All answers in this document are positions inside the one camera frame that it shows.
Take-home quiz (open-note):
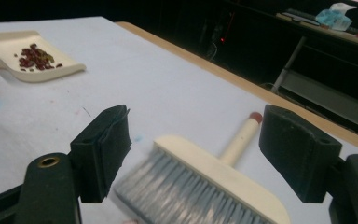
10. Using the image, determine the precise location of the white metal frame desk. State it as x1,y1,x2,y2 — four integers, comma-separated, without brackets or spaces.
271,12,358,133

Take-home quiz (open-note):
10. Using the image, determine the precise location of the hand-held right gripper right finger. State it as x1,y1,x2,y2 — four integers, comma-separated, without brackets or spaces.
258,105,343,203

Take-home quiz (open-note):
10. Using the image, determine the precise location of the wooden table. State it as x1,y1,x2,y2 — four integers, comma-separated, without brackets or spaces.
115,21,358,157

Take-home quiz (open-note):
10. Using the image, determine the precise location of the cream brush with red-tipped handle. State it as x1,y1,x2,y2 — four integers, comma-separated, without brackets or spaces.
115,111,292,224

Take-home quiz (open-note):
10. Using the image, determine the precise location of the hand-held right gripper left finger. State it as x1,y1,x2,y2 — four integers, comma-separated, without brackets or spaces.
69,105,133,203

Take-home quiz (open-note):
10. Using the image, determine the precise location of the dark flat device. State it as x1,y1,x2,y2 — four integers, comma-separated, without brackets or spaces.
276,8,321,27

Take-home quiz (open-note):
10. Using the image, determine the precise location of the pile of red beans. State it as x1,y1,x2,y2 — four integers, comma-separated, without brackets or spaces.
13,43,63,73

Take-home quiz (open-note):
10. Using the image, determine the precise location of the white table sheet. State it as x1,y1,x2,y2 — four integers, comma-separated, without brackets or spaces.
0,16,358,224

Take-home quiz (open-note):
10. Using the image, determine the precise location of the blue tissue pack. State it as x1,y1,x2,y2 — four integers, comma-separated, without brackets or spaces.
315,2,358,32

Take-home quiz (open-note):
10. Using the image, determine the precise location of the cream plastic dustpan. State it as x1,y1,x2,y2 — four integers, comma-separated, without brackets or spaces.
0,30,87,83

